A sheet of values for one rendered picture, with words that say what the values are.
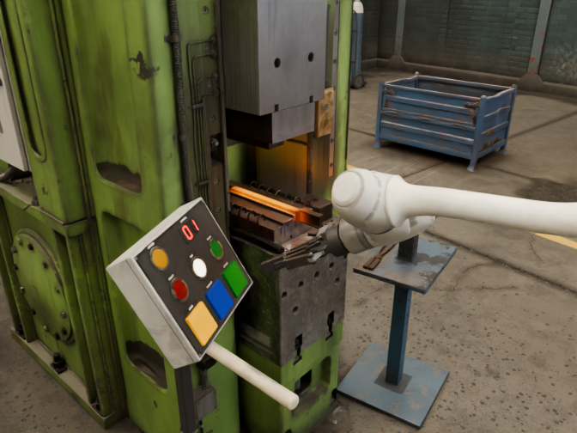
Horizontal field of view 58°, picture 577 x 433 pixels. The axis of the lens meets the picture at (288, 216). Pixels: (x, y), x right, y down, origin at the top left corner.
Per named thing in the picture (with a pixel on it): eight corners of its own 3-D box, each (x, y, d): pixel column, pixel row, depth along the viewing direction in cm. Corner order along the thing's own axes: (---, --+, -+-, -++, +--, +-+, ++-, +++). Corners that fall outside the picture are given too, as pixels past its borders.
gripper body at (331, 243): (349, 259, 119) (315, 271, 123) (356, 242, 127) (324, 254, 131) (335, 231, 117) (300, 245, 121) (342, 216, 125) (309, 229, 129)
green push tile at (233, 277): (248, 282, 141) (234, 259, 139) (238, 297, 134) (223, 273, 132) (243, 284, 142) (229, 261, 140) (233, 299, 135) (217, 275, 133)
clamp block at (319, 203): (333, 217, 193) (333, 201, 190) (318, 224, 187) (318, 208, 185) (308, 208, 200) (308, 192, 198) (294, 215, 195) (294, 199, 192)
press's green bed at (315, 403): (338, 406, 230) (343, 320, 210) (282, 460, 204) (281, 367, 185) (251, 351, 263) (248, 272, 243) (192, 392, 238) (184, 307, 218)
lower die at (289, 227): (312, 228, 185) (312, 206, 181) (274, 247, 171) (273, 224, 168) (232, 197, 210) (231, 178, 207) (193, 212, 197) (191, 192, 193)
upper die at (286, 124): (314, 131, 170) (315, 101, 166) (272, 144, 156) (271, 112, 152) (227, 110, 195) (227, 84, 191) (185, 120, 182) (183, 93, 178)
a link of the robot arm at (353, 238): (379, 236, 124) (357, 245, 127) (361, 204, 122) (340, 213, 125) (373, 254, 117) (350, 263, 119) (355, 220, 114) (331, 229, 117)
